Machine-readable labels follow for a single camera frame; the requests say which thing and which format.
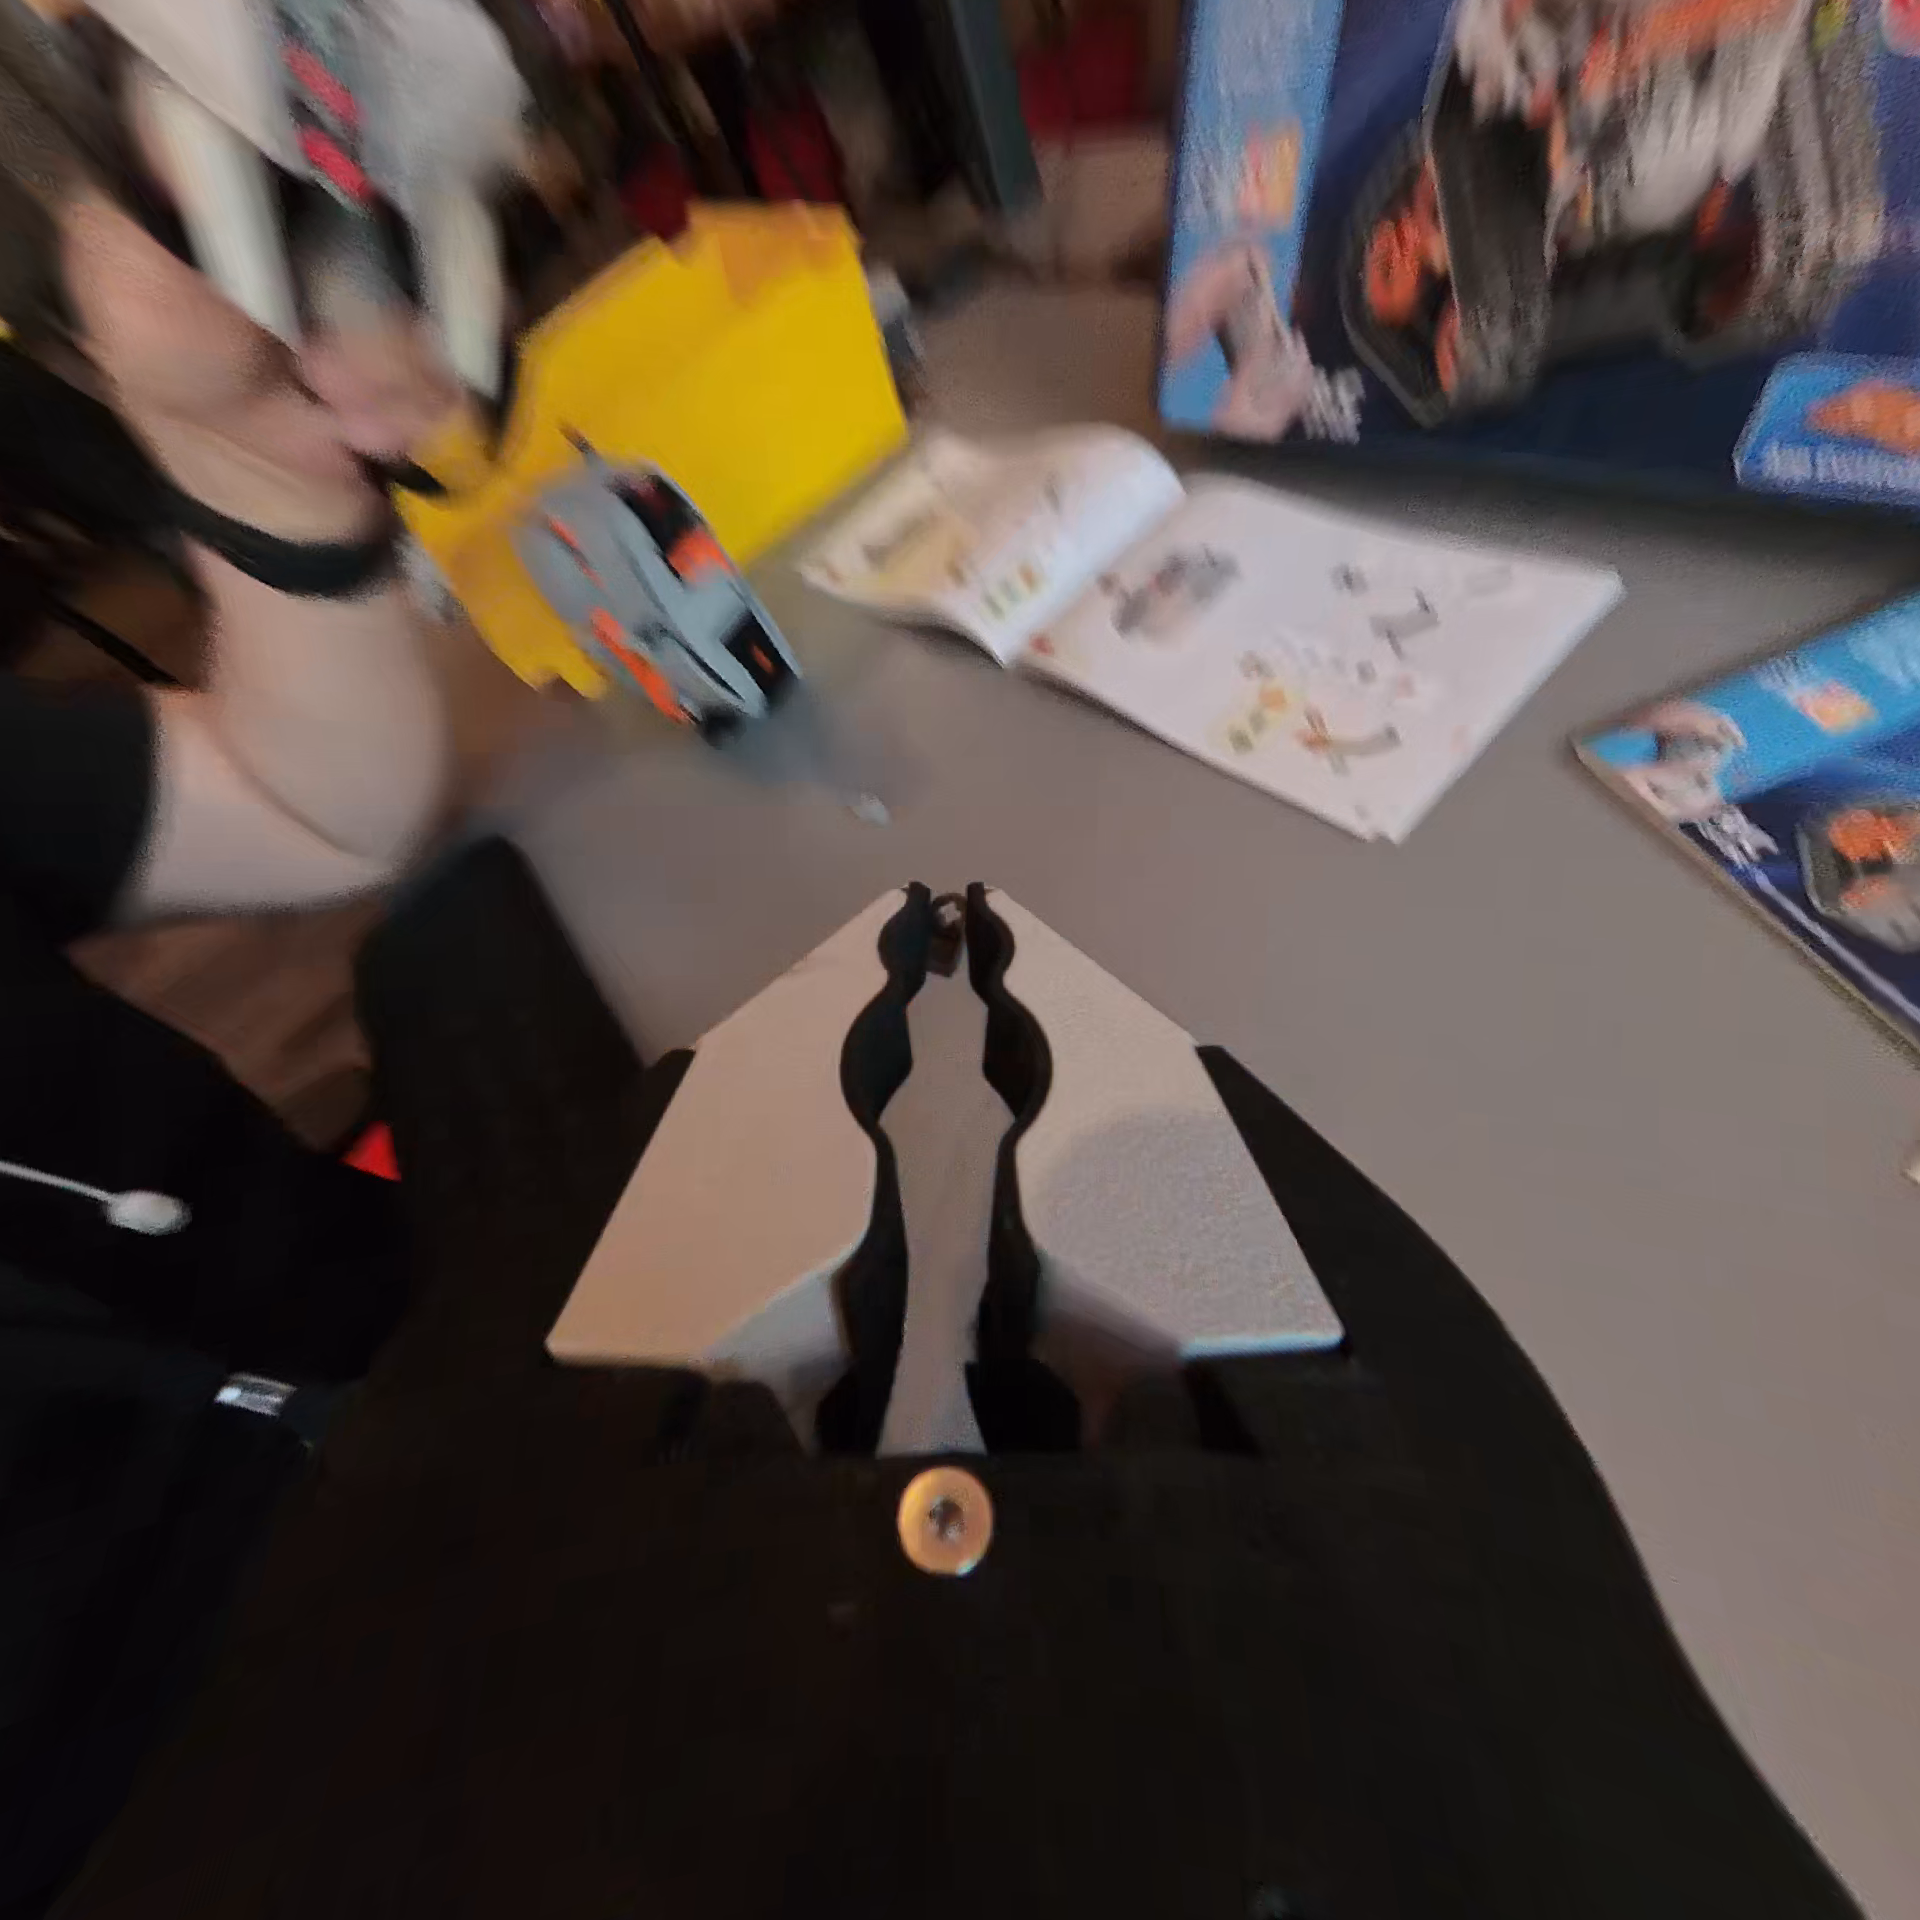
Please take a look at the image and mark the person's left hand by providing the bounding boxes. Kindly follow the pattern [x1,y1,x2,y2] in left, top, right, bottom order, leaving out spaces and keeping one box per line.
[53,194,459,639]

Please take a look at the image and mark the yellow plastic bin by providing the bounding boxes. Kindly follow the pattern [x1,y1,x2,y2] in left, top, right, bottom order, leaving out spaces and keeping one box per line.
[392,202,911,701]

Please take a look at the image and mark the grey and orange toy car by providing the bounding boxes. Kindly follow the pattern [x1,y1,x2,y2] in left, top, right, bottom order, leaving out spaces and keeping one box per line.
[509,448,807,748]

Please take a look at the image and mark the person's dark clothing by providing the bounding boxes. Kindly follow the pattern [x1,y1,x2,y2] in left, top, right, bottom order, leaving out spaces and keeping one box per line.
[0,346,413,1920]

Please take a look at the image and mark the white drawstring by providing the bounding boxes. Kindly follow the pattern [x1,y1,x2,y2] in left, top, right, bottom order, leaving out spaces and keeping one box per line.
[0,1154,194,1240]

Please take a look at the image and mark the blue toy box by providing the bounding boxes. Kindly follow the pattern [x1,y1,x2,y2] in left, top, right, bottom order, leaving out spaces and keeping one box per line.
[1154,0,1920,510]

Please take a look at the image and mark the open white instruction manual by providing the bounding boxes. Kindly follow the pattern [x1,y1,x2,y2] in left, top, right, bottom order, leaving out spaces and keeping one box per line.
[800,423,1624,846]

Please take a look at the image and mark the grey desk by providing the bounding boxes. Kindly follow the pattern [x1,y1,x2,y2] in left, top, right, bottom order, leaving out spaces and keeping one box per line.
[496,285,1920,1920]

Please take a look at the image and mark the person's left forearm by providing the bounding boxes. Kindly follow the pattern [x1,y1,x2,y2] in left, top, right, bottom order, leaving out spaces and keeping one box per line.
[111,576,459,924]

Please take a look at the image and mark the blue instruction booklet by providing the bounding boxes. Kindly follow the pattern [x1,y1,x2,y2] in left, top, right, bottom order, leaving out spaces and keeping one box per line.
[1573,592,1920,1045]

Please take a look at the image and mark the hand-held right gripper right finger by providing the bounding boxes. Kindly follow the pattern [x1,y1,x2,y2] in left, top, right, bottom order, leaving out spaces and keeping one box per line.
[965,883,1343,1366]

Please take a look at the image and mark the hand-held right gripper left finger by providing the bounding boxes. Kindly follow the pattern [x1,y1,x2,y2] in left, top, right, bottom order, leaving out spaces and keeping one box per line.
[546,883,934,1374]

